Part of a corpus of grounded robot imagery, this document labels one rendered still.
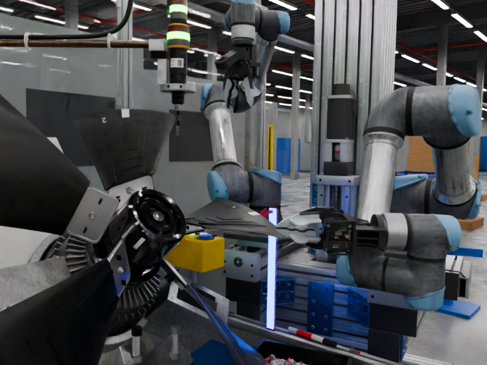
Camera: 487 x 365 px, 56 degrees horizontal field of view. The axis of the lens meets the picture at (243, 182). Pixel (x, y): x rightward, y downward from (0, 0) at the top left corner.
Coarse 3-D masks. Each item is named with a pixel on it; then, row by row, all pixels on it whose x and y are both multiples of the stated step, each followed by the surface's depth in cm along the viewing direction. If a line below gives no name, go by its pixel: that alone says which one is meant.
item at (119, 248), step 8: (120, 240) 76; (120, 248) 76; (112, 256) 73; (112, 264) 74; (120, 264) 77; (128, 264) 80; (128, 272) 81; (120, 280) 78; (128, 280) 80; (120, 288) 78
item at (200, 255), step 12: (192, 240) 134; (204, 240) 133; (216, 240) 135; (180, 252) 136; (192, 252) 133; (204, 252) 132; (216, 252) 136; (180, 264) 137; (192, 264) 134; (204, 264) 132; (216, 264) 136
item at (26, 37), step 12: (132, 0) 89; (120, 24) 89; (0, 36) 90; (12, 36) 90; (24, 36) 90; (36, 36) 90; (48, 36) 90; (60, 36) 90; (72, 36) 90; (84, 36) 90; (96, 36) 90; (108, 36) 89; (108, 48) 89
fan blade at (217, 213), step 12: (216, 204) 112; (228, 204) 113; (240, 204) 114; (192, 216) 101; (204, 216) 102; (216, 216) 102; (228, 216) 103; (240, 216) 105; (252, 216) 108; (204, 228) 92; (216, 228) 93; (228, 228) 94; (240, 228) 97; (252, 228) 99; (264, 228) 102
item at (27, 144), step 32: (0, 96) 75; (0, 128) 73; (32, 128) 76; (0, 160) 72; (32, 160) 75; (64, 160) 77; (0, 192) 73; (32, 192) 75; (64, 192) 77; (0, 224) 73; (32, 224) 76; (64, 224) 78
